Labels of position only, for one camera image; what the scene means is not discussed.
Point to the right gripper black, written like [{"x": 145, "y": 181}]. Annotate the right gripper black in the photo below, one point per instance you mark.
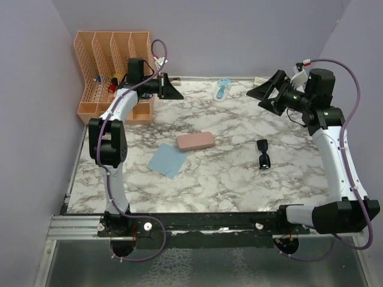
[{"x": 281, "y": 82}]

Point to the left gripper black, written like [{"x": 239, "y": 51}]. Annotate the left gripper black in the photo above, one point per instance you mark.
[{"x": 167, "y": 91}]

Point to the pink glasses case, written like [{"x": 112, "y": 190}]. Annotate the pink glasses case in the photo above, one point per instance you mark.
[{"x": 194, "y": 141}]

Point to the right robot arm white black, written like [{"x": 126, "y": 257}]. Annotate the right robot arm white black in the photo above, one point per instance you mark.
[{"x": 350, "y": 209}]

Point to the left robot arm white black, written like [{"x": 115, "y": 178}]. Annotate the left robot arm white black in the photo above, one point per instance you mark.
[{"x": 107, "y": 139}]

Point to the black sunglasses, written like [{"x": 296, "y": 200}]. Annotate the black sunglasses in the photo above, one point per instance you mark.
[{"x": 264, "y": 159}]

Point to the small white green box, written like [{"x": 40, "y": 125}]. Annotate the small white green box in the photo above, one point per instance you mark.
[{"x": 258, "y": 81}]

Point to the blue white packaged item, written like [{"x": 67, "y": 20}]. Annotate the blue white packaged item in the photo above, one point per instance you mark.
[{"x": 222, "y": 90}]

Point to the red black small bottle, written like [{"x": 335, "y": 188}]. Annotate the red black small bottle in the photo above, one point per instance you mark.
[{"x": 113, "y": 85}]

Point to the light blue cleaning cloth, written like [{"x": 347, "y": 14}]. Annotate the light blue cleaning cloth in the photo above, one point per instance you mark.
[{"x": 167, "y": 160}]

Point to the peach desk file organizer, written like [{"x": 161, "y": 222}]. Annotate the peach desk file organizer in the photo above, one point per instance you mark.
[{"x": 103, "y": 58}]

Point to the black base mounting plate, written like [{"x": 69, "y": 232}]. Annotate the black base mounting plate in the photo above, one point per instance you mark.
[{"x": 197, "y": 230}]

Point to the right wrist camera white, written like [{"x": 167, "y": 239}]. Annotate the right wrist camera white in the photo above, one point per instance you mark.
[{"x": 300, "y": 76}]

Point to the aluminium rail frame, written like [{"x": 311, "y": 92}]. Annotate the aluminium rail frame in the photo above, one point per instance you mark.
[{"x": 77, "y": 227}]

